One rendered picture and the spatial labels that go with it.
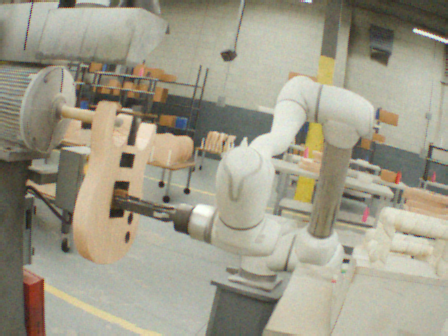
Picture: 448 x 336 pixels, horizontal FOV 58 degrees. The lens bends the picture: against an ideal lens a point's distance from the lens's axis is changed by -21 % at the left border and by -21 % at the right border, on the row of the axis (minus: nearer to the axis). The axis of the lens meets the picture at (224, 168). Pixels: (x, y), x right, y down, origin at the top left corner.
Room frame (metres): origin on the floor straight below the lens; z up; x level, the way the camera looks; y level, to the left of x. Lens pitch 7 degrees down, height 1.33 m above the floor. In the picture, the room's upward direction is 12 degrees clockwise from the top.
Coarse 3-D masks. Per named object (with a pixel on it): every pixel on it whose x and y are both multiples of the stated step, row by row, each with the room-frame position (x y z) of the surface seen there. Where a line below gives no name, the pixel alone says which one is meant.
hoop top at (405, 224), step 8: (392, 216) 0.83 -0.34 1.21; (400, 216) 0.83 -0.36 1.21; (400, 224) 0.82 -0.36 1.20; (408, 224) 0.82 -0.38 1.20; (416, 224) 0.82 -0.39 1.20; (424, 224) 0.82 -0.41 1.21; (432, 224) 0.82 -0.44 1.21; (440, 224) 0.82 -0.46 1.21; (408, 232) 0.83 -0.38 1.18; (416, 232) 0.82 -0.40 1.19; (424, 232) 0.81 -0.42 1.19; (432, 232) 0.81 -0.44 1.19; (440, 232) 0.80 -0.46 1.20
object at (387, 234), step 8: (384, 224) 0.84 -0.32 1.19; (392, 224) 0.83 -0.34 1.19; (384, 232) 0.83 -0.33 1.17; (392, 232) 0.83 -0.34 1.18; (384, 240) 0.83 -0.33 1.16; (392, 240) 0.83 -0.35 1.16; (384, 248) 0.83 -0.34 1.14; (384, 256) 0.83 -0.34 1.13; (376, 264) 0.83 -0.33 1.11; (384, 264) 0.83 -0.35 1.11
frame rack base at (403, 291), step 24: (360, 264) 0.84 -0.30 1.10; (408, 264) 0.88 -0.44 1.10; (360, 288) 0.82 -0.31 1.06; (384, 288) 0.81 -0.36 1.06; (408, 288) 0.80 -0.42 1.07; (432, 288) 0.79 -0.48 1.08; (336, 312) 0.88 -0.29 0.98; (360, 312) 0.82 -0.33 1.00; (384, 312) 0.81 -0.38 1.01; (408, 312) 0.80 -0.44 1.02; (432, 312) 0.79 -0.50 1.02
